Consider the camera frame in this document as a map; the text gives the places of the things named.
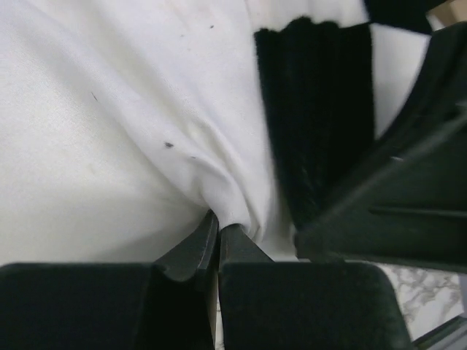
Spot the tan plastic toolbox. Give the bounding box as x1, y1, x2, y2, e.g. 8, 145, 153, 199
426, 0, 457, 31

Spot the black and white checkered pillowcase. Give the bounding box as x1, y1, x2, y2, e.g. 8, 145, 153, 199
248, 1, 432, 229

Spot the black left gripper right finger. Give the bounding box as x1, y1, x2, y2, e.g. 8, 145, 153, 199
219, 225, 413, 350

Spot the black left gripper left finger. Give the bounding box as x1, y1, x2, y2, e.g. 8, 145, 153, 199
1, 212, 219, 349

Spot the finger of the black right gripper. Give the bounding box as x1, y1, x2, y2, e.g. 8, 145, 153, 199
295, 22, 466, 273

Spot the black front mounting rail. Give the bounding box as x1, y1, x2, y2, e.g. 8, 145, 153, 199
413, 315, 467, 350

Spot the white pillow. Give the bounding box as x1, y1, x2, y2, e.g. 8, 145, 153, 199
1, 1, 307, 264

